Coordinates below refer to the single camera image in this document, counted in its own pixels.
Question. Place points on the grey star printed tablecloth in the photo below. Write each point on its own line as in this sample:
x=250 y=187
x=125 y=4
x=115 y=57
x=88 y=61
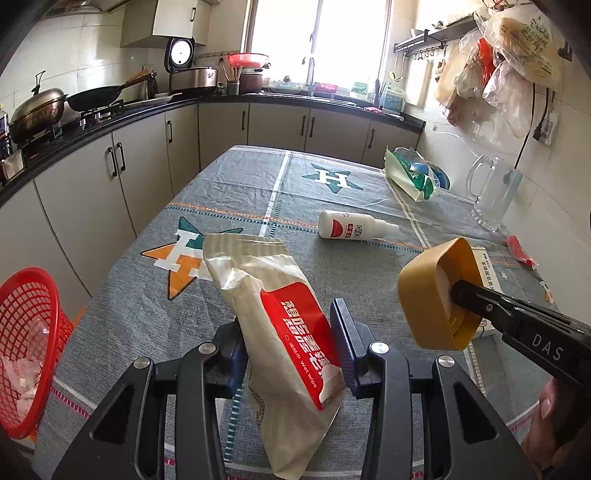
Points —
x=369 y=277

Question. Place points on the gas stove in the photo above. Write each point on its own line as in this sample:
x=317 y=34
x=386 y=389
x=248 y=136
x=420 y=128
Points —
x=99 y=115

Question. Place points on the black frying pan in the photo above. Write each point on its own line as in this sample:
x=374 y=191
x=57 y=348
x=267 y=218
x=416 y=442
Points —
x=94 y=97

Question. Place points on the small red wrapper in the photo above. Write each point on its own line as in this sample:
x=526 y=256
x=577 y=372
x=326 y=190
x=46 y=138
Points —
x=519 y=249

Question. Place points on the green box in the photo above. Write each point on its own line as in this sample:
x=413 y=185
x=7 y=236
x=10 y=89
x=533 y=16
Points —
x=361 y=90

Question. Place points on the row of condiment bottles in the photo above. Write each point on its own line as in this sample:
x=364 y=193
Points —
x=3 y=134

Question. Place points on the black kitchen countertop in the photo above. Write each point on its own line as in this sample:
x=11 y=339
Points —
x=286 y=102

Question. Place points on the red plastic basin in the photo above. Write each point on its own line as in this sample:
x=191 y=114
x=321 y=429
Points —
x=247 y=60

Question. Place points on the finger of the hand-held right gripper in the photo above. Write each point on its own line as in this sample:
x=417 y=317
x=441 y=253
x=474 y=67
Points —
x=480 y=302

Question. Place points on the metal wall rack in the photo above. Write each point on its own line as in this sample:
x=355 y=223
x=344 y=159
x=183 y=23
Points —
x=425 y=41

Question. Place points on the glass pitcher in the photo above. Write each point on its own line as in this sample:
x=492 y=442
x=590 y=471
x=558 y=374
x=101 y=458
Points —
x=498 y=194

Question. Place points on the white detergent jug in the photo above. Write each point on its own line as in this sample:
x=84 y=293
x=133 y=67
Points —
x=393 y=101

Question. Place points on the hanging plastic bags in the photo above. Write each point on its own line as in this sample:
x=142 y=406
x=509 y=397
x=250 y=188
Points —
x=517 y=46

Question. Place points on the white red wet wipe packet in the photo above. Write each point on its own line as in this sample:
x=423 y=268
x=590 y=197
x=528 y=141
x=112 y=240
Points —
x=277 y=332

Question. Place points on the small white container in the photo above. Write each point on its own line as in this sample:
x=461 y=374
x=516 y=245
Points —
x=13 y=167

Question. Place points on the small cream wall cabinet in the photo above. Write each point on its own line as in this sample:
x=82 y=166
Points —
x=171 y=23

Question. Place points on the steel range hood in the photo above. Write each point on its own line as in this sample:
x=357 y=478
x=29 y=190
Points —
x=87 y=5

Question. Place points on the chrome faucet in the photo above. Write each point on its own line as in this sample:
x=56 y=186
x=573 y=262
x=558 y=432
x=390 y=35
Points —
x=310 y=78

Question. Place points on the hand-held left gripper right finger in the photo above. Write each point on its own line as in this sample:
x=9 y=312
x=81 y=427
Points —
x=346 y=350

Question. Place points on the large white medicine box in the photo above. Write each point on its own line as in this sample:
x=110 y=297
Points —
x=489 y=267

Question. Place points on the wall socket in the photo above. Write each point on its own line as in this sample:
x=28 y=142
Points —
x=549 y=134

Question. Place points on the yellow oval tape holder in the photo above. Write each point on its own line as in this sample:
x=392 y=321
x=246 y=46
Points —
x=425 y=295

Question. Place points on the person's right hand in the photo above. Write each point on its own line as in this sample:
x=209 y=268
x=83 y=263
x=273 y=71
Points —
x=540 y=434

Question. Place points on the kitchen window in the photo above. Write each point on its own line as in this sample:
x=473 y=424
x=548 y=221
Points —
x=351 y=37

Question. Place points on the chopstick holder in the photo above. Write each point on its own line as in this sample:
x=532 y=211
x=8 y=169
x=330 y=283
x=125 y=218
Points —
x=232 y=87

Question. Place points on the open rice cooker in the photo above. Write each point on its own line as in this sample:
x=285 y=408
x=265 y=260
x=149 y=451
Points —
x=194 y=81

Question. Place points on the steel wok with lid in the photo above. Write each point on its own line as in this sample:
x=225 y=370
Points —
x=39 y=108

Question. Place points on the cream base cabinets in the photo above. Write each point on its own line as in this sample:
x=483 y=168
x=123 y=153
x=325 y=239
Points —
x=147 y=152

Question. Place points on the brown clay pot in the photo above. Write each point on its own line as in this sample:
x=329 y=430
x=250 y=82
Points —
x=251 y=83

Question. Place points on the glass pot lid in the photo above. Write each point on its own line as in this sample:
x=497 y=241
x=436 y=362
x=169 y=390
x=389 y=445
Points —
x=285 y=85

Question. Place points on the white spray bottle red label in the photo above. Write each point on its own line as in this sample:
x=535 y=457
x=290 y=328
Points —
x=351 y=226

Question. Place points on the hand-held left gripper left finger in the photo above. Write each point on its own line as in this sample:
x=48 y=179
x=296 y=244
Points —
x=231 y=360

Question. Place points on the red plastic basket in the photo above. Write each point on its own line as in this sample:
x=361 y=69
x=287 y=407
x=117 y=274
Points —
x=44 y=295

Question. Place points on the crushed clear plastic cup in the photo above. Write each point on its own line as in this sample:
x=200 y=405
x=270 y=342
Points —
x=23 y=374

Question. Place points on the white tray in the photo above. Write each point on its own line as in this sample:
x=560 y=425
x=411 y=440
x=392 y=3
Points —
x=161 y=98

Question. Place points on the green white plastic bag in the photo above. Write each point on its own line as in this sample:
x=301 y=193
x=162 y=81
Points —
x=406 y=177

